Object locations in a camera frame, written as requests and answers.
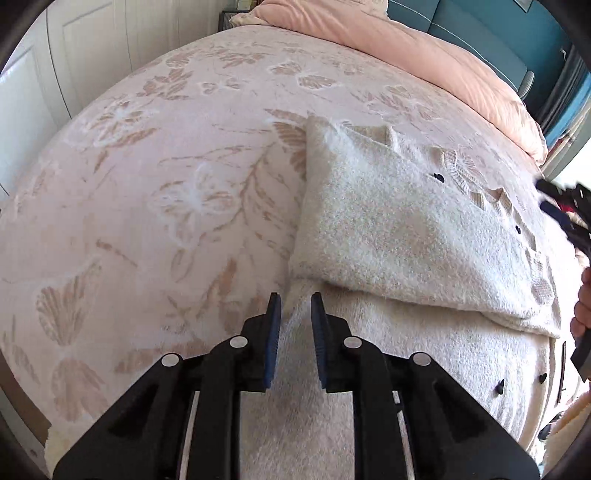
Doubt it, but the person's right hand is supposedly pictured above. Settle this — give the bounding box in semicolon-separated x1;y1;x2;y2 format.
570;267;591;339

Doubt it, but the cream fluffy cloth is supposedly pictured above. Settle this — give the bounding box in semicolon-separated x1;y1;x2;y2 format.
542;404;591;468

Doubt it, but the white wardrobe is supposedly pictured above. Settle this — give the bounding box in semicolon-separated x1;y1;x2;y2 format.
0;0;232;199

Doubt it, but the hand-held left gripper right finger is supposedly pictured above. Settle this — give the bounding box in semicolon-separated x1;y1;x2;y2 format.
310;292;541;480

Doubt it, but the pink duvet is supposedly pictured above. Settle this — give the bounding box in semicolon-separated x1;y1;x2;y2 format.
229;0;548;163

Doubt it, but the white fuzzy cardigan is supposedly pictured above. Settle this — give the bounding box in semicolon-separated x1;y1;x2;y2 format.
178;115;583;480

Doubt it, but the teal headboard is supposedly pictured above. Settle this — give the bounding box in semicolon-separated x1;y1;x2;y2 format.
387;0;578;125

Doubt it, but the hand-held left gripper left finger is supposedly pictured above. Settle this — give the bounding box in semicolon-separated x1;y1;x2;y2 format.
52;292;282;480

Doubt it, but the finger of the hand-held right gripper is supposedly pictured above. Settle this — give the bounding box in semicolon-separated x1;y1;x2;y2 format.
536;179;591;208
539;200;591;252

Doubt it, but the pink floral blanket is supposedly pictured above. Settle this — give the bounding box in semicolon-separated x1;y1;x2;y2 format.
0;32;550;462

